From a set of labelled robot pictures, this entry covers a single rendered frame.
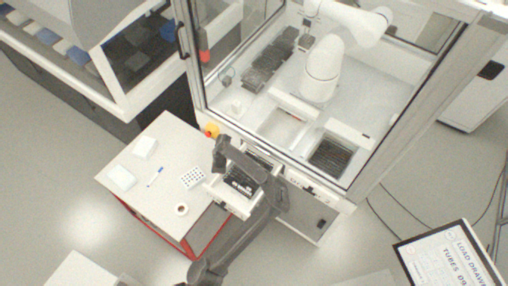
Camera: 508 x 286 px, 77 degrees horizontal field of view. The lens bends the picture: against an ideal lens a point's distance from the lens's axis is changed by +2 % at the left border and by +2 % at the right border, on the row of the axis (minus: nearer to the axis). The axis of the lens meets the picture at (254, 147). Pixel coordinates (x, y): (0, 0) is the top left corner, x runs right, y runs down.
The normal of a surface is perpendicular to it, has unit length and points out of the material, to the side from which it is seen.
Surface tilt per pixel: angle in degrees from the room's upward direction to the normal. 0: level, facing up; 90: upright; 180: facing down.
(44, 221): 0
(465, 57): 90
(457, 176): 0
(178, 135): 0
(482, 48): 90
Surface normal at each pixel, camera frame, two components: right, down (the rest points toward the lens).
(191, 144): 0.03, -0.51
